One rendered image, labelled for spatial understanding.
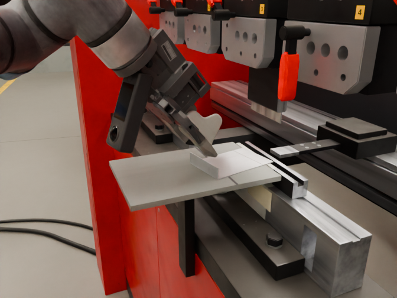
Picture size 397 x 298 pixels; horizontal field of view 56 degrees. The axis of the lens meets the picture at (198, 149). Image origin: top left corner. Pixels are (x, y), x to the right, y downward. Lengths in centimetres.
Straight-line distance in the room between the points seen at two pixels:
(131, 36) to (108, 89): 98
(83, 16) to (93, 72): 97
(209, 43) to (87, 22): 37
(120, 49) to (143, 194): 22
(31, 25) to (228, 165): 39
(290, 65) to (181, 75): 15
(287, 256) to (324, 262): 6
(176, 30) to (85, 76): 56
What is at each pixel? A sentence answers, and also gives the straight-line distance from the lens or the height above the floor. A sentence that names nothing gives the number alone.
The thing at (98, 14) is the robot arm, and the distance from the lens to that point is 47.
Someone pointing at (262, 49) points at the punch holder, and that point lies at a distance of 61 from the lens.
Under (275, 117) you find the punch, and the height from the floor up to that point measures 109.
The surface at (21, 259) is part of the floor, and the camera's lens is 227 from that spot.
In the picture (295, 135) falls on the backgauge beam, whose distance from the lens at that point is 102.
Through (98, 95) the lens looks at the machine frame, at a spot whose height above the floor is 95.
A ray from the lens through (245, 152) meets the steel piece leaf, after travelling 73.
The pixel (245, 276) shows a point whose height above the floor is 88.
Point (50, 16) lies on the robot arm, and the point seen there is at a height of 126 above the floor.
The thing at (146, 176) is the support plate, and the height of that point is 100.
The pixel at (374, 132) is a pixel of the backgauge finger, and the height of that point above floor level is 103.
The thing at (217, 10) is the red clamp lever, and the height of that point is 126.
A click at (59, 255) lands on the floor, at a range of 221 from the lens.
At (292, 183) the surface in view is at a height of 100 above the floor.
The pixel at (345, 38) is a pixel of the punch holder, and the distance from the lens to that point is 47.
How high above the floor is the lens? 128
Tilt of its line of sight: 22 degrees down
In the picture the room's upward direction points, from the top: straight up
